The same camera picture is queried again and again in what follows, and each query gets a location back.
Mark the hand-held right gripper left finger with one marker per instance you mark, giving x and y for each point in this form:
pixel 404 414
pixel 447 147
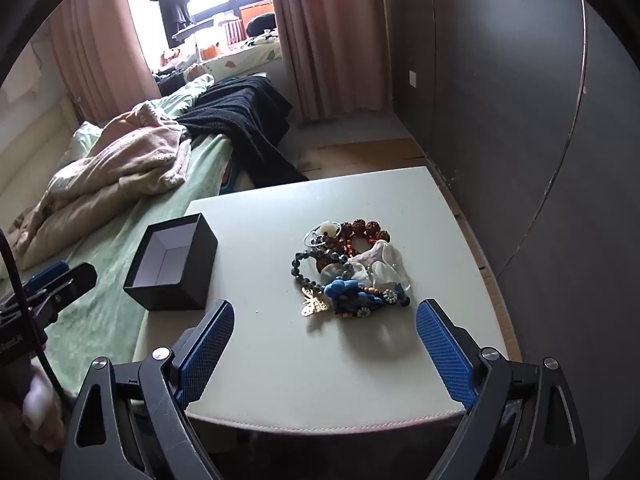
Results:
pixel 210 340

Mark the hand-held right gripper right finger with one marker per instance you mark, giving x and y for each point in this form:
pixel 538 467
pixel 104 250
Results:
pixel 442 350

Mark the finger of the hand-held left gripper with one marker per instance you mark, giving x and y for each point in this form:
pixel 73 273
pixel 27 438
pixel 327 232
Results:
pixel 75 280
pixel 47 276

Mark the black jewelry box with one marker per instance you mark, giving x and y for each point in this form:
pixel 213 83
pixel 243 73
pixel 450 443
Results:
pixel 190 280

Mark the person's left hand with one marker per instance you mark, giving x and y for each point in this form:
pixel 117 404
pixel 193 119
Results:
pixel 42 430

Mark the bed with green sheet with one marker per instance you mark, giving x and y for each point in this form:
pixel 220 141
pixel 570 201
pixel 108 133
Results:
pixel 100 270

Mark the gold butterfly pendant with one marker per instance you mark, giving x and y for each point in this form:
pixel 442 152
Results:
pixel 314 304

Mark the blue felt flower ornament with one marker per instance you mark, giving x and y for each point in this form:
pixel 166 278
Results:
pixel 345 292

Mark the beige blanket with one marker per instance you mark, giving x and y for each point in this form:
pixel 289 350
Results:
pixel 115 170

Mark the pale pink stone ornament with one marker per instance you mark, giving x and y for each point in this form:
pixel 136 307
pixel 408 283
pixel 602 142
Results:
pixel 372 254

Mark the cream headboard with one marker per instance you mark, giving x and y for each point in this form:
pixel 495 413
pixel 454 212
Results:
pixel 30 135

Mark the pink curtain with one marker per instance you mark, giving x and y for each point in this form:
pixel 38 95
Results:
pixel 325 35
pixel 95 55

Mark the black blanket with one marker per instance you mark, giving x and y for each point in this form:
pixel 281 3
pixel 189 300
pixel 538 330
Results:
pixel 240 110

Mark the dark grey wardrobe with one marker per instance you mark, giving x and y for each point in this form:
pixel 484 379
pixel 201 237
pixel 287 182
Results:
pixel 500 110

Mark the floral window seat cloth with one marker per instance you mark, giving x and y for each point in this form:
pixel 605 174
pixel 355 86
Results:
pixel 245 57

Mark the red striped box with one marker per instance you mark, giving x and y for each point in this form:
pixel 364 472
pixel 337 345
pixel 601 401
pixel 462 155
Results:
pixel 233 31

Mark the black cushion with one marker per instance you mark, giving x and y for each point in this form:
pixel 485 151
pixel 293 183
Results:
pixel 261 23

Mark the white wall socket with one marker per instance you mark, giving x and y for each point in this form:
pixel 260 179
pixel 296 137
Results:
pixel 414 78

